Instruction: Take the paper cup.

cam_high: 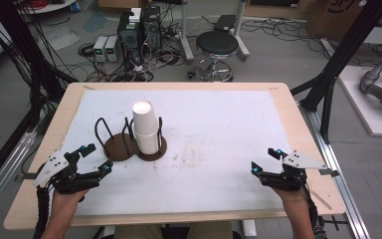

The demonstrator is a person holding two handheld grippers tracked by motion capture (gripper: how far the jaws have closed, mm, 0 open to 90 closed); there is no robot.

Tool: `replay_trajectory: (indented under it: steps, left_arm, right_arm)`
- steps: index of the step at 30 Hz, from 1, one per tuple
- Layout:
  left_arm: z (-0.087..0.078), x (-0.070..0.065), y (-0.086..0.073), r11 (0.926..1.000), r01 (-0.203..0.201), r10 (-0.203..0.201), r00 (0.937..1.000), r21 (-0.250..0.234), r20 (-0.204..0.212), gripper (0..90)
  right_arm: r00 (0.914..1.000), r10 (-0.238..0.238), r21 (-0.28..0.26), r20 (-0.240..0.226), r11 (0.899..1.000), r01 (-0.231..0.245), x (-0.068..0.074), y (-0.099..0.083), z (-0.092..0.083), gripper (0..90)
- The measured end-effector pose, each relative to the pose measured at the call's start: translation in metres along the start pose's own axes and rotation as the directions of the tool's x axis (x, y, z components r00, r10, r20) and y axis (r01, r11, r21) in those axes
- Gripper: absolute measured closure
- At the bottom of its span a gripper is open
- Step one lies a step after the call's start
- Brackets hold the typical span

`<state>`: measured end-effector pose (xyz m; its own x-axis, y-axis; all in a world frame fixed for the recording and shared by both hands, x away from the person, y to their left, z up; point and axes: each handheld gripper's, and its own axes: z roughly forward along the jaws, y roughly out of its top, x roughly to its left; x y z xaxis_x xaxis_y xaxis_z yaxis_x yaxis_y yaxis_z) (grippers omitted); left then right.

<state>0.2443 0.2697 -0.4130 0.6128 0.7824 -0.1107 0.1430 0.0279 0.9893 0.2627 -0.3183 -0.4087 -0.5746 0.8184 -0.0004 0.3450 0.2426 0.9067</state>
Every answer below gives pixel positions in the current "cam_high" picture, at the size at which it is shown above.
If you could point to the black computer tower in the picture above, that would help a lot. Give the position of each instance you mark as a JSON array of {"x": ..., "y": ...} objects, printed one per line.
[
  {"x": 152, "y": 28},
  {"x": 128, "y": 36}
]

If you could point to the thin wooden stick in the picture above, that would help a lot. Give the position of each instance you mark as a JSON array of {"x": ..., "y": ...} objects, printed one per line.
[{"x": 321, "y": 200}]

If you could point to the white table mat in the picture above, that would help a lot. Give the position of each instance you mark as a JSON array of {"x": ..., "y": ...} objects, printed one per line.
[{"x": 212, "y": 132}]

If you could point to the person's right hand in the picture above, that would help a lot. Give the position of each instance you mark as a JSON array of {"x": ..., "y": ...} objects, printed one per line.
[{"x": 295, "y": 199}]

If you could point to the large cardboard box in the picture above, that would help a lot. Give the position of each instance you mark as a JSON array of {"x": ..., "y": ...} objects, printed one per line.
[{"x": 338, "y": 18}]

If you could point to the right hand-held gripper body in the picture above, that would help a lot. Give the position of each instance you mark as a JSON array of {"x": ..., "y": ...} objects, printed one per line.
[{"x": 288, "y": 179}]

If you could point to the small white box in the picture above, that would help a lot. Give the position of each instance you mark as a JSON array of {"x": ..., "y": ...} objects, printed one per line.
[{"x": 135, "y": 15}]

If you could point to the person's left hand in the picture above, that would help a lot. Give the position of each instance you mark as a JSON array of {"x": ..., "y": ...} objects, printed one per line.
[{"x": 64, "y": 202}]

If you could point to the white metal stand leg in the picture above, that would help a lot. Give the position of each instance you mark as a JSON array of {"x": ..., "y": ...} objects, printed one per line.
[
  {"x": 185, "y": 33},
  {"x": 242, "y": 33}
]

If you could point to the black round stool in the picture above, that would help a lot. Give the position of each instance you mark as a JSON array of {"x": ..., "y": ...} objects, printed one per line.
[{"x": 217, "y": 43}]

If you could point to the white floor board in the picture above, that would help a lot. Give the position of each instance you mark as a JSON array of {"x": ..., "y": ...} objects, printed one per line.
[{"x": 364, "y": 109}]

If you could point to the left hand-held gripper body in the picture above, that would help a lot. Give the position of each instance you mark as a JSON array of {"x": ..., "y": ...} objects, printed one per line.
[{"x": 63, "y": 172}]

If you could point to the grey power supply unit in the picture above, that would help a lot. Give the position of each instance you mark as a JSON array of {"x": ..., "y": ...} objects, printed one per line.
[
  {"x": 100, "y": 49},
  {"x": 113, "y": 49}
]

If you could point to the aluminium rail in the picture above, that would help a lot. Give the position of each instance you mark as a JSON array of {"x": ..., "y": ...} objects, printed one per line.
[
  {"x": 341, "y": 186},
  {"x": 3, "y": 179}
]

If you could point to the black tape piece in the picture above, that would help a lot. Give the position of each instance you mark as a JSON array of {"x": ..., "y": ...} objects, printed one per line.
[
  {"x": 328, "y": 172},
  {"x": 29, "y": 176}
]

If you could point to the black flat device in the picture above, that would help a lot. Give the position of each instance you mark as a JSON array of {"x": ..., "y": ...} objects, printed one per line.
[{"x": 225, "y": 22}]

